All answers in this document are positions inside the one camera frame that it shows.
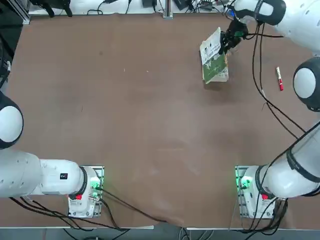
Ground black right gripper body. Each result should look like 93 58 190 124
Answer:
226 20 249 42

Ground green and white book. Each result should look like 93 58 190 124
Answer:
199 26 230 85

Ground orange illustrated book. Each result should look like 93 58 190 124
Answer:
217 55 230 83

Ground red and white marker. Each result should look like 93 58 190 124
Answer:
275 66 286 92

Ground black tripod stand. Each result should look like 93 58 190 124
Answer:
32 0 74 18

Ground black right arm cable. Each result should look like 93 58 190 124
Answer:
251 23 300 140

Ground aluminium profile post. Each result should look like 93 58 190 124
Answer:
162 0 174 19

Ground black left arm base cable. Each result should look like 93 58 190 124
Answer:
99 188 186 227

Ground aluminium frame rail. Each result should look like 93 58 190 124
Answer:
11 0 31 25

